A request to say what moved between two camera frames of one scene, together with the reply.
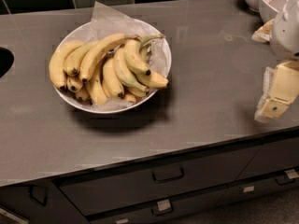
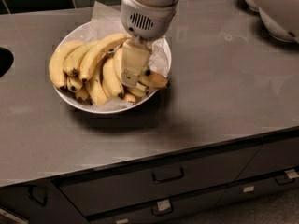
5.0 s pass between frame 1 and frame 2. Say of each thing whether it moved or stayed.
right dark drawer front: stayed
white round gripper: moved
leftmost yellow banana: stayed
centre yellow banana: stayed
